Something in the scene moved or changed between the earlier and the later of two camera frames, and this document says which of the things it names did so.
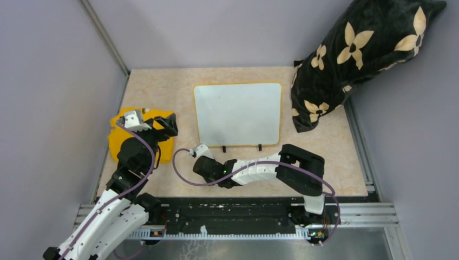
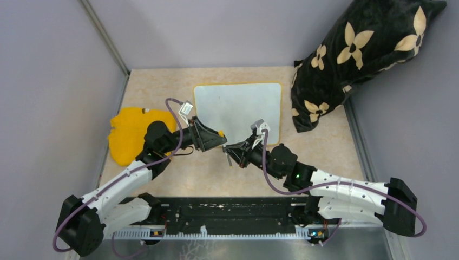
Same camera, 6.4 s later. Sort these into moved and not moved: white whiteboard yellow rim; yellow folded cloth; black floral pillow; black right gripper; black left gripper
Moved: black right gripper; black left gripper
Not moved: black floral pillow; white whiteboard yellow rim; yellow folded cloth
